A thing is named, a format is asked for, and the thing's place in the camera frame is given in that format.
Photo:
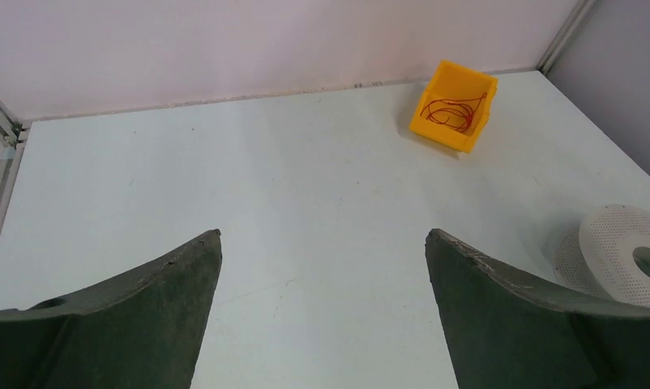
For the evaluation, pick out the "white perforated cable spool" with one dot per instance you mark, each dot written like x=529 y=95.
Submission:
x=608 y=255

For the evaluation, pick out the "aluminium frame post right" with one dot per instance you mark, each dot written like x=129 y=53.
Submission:
x=571 y=28

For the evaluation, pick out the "yellow plastic bin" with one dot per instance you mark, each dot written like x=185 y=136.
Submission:
x=455 y=106

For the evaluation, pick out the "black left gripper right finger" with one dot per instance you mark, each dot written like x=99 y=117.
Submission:
x=507 y=328

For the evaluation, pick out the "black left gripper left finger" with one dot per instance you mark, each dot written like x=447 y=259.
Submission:
x=143 y=328

